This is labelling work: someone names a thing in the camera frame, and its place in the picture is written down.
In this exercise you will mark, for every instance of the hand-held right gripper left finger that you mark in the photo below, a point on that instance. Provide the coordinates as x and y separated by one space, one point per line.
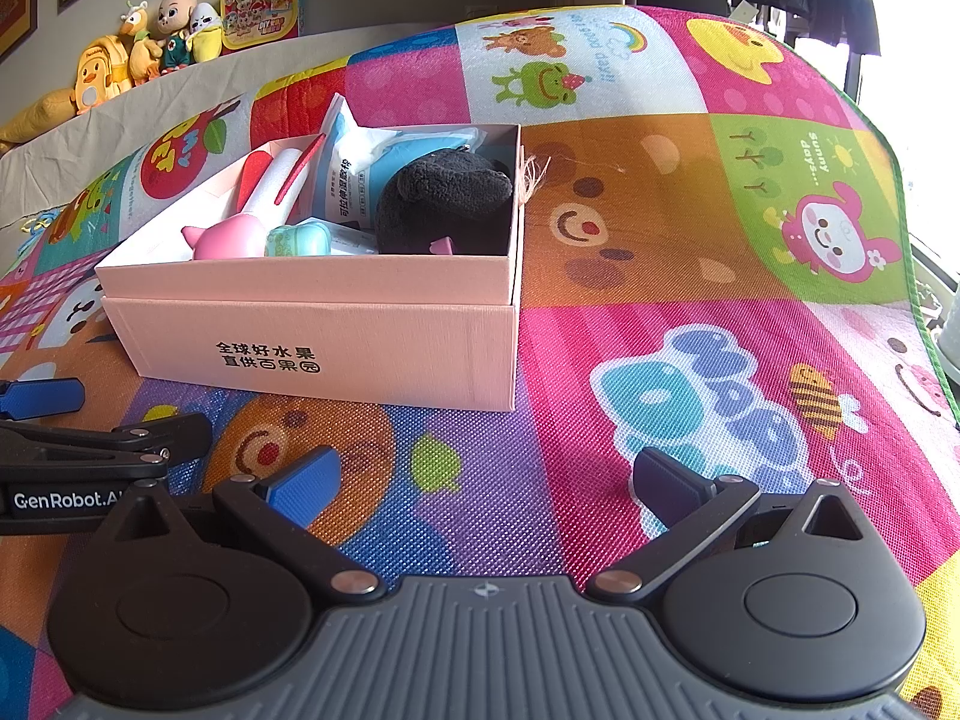
304 484

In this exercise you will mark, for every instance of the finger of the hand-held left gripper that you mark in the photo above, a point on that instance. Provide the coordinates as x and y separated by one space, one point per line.
41 397
112 444

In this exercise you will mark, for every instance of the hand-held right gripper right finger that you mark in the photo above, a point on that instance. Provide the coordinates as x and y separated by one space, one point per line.
664 484

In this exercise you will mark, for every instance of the pink cardboard box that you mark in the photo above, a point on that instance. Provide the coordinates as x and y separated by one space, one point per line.
337 345

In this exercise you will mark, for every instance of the pink plastic toy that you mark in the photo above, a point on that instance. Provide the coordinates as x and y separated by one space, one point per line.
240 236

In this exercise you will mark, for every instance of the small mint green toy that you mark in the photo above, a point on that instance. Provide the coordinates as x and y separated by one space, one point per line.
300 240

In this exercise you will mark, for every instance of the white and red foam rocket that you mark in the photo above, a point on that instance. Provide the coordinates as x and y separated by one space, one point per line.
274 180

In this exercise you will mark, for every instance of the blue and white wipes packet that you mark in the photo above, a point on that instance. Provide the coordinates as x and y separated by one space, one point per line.
352 165

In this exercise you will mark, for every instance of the colourful cartoon play mat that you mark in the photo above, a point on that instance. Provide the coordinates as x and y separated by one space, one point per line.
675 277

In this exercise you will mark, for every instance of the small pink plastic piece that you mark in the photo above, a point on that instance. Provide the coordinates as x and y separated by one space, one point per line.
444 246

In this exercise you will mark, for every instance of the yellow cushion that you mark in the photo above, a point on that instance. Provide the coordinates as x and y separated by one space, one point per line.
34 120

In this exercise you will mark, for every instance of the black plush toy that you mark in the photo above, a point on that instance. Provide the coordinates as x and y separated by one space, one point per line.
442 195

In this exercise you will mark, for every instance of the yellow duck plush backpack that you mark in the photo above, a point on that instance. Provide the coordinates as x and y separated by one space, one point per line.
101 75

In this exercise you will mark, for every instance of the straw fibre tuft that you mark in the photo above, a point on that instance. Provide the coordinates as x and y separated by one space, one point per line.
531 178

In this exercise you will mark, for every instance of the orange bird plush toy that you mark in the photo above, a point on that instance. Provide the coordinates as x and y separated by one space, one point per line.
142 45

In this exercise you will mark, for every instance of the beige sofa cover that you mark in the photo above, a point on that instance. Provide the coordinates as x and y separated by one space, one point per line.
225 71

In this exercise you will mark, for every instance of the baby doll plush toy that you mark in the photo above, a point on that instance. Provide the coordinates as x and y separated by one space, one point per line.
176 26

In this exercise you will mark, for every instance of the banana plush toy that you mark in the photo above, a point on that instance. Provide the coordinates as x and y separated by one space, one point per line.
204 34

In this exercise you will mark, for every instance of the red toy packaging box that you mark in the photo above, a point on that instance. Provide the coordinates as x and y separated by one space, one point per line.
262 7

